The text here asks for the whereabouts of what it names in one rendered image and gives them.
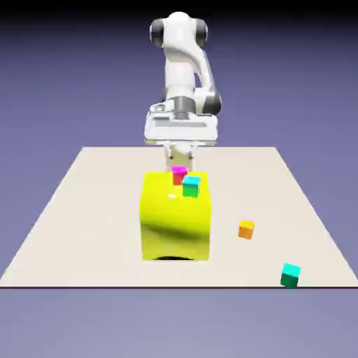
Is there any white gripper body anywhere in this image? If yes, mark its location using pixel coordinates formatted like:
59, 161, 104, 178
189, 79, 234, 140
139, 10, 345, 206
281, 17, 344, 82
143, 110, 219, 146

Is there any small magenta cube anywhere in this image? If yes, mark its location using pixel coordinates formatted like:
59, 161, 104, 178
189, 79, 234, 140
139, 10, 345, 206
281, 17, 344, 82
171, 165, 189, 186

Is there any small cyan cube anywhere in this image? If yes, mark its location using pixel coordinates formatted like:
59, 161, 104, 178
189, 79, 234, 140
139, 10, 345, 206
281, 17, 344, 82
182, 175, 202, 199

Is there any small orange cube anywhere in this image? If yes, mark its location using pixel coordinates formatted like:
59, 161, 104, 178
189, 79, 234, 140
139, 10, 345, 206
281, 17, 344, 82
238, 219, 256, 241

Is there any small teal cube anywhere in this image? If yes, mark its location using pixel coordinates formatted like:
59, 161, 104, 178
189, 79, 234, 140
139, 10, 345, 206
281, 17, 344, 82
280, 262, 302, 289

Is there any large yellow box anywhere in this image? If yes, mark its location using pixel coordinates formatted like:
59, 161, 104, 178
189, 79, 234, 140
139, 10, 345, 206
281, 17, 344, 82
139, 171, 211, 263

